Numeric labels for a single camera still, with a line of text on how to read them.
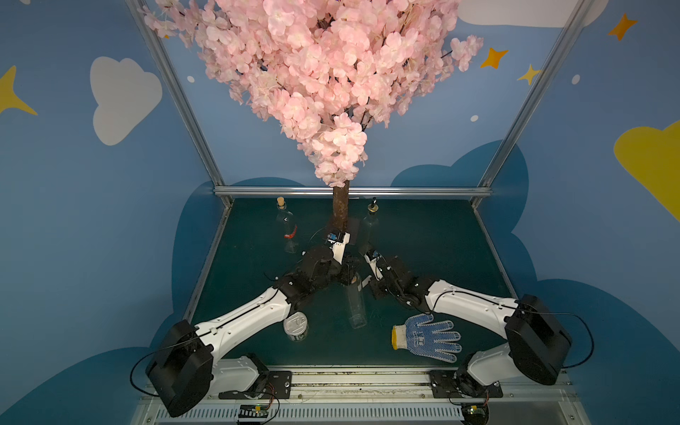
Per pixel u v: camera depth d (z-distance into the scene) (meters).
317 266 0.58
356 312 0.86
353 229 1.08
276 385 0.74
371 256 0.77
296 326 0.80
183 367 0.40
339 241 0.68
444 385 0.74
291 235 0.95
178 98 0.85
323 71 0.47
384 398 0.73
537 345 0.43
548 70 0.80
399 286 0.65
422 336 0.82
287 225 0.91
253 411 0.73
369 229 0.92
